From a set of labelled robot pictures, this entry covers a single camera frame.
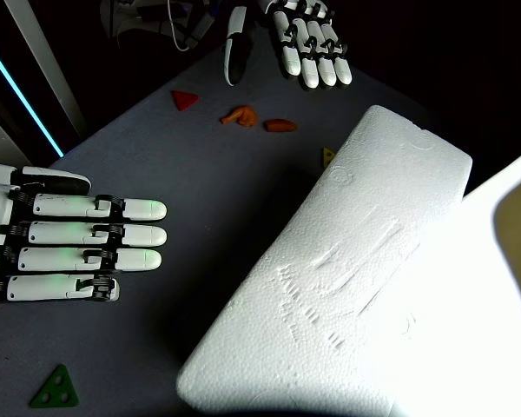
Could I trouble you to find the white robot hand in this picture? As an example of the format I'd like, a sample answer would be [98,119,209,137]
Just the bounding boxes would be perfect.
[223,0,353,91]
[0,162,168,312]

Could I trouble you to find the white styrofoam lid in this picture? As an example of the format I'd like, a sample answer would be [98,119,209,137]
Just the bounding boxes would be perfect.
[175,103,474,417]

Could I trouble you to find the red-orange toy carrot piece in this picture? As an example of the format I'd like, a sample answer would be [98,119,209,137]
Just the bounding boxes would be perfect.
[263,118,299,134]

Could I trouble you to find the orange toy food piece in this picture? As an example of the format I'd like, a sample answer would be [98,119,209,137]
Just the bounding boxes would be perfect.
[220,105,259,129]

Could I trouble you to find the grey table cloth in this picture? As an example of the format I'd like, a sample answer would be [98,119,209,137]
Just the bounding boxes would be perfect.
[0,21,435,417]

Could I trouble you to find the red triangle block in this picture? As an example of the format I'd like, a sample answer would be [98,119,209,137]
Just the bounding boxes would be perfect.
[170,89,200,112]

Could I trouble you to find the cyan light strip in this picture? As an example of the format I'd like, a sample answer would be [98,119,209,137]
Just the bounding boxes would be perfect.
[0,33,65,158]

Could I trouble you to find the green triangle block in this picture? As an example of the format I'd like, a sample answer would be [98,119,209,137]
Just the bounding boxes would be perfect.
[29,363,78,409]

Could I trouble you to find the white curved stand base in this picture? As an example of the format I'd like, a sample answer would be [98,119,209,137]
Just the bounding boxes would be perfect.
[99,0,175,44]

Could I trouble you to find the large white rounded shell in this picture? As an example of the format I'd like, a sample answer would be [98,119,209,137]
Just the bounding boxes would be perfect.
[390,142,521,417]

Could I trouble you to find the white cable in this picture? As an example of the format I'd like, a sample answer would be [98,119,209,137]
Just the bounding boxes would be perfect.
[166,0,191,53]

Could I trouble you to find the white upright post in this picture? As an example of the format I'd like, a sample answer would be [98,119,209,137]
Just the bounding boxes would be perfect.
[3,0,88,136]

